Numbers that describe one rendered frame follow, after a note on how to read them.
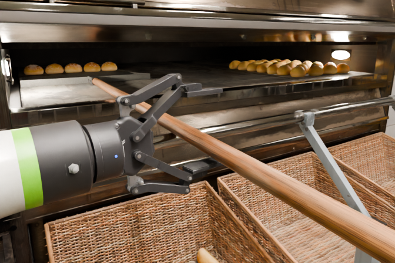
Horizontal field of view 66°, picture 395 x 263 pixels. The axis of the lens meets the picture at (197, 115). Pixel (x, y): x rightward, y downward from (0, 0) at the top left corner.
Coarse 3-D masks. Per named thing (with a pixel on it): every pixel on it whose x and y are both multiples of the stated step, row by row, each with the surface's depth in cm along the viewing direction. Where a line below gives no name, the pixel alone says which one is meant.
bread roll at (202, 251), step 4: (200, 248) 108; (204, 248) 107; (200, 252) 105; (204, 252) 104; (208, 252) 104; (200, 256) 104; (204, 256) 103; (208, 256) 102; (212, 256) 103; (200, 260) 103; (204, 260) 102; (208, 260) 102; (212, 260) 101; (216, 260) 102
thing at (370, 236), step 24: (168, 120) 62; (192, 144) 53; (216, 144) 47; (240, 168) 41; (264, 168) 38; (288, 192) 34; (312, 192) 32; (312, 216) 31; (336, 216) 29; (360, 216) 28; (360, 240) 27; (384, 240) 25
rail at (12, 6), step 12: (60, 12) 67; (72, 12) 69; (84, 12) 70; (96, 12) 71; (108, 12) 72; (120, 12) 74; (132, 12) 75; (144, 12) 77; (156, 12) 79; (168, 12) 80; (180, 12) 82; (192, 12) 84; (204, 12) 86; (336, 24) 116; (348, 24) 119; (360, 24) 123; (372, 24) 127; (384, 24) 132
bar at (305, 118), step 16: (304, 112) 82; (320, 112) 85; (336, 112) 88; (208, 128) 67; (224, 128) 69; (240, 128) 71; (256, 128) 73; (304, 128) 83; (160, 144) 61; (176, 144) 63; (320, 144) 80; (320, 160) 80; (336, 176) 76; (352, 192) 74; (384, 224) 69; (368, 256) 70
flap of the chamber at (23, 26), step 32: (0, 32) 69; (32, 32) 72; (64, 32) 75; (96, 32) 79; (128, 32) 82; (160, 32) 86; (192, 32) 91; (224, 32) 96; (256, 32) 102; (288, 32) 108; (320, 32) 116; (352, 32) 124; (384, 32) 134
